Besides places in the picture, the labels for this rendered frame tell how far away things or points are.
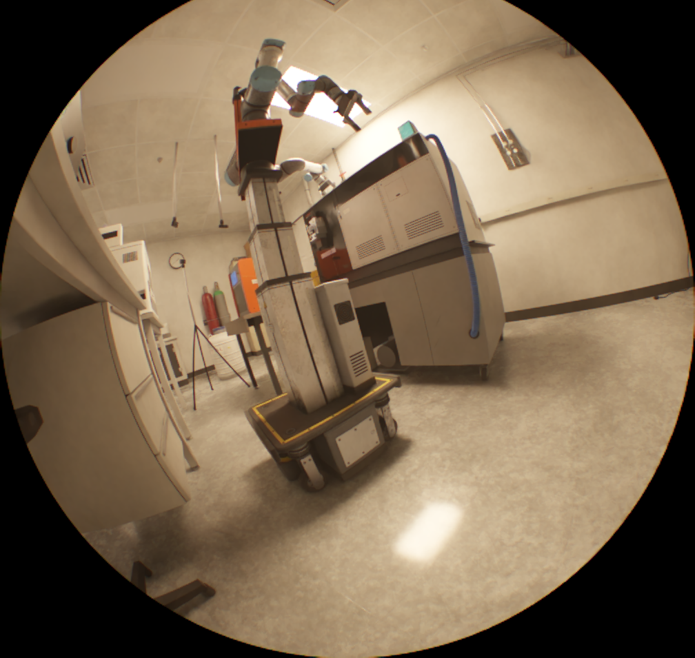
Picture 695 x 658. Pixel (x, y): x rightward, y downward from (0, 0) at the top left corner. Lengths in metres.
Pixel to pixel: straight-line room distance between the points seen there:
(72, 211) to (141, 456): 0.60
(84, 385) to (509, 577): 1.09
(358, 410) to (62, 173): 0.88
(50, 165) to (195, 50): 2.05
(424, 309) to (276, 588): 1.32
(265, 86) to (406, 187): 0.90
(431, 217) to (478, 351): 0.74
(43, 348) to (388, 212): 1.64
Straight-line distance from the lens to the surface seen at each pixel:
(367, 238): 1.49
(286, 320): 0.77
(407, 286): 1.26
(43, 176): 0.38
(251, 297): 1.73
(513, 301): 2.35
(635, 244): 2.60
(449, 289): 1.16
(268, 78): 0.96
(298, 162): 1.67
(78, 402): 0.77
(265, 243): 0.82
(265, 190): 0.96
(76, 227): 0.48
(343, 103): 1.10
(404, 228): 1.33
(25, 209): 0.36
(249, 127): 0.89
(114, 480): 0.83
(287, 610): 0.72
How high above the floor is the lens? 0.63
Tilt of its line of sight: 3 degrees down
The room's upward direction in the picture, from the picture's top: 16 degrees counter-clockwise
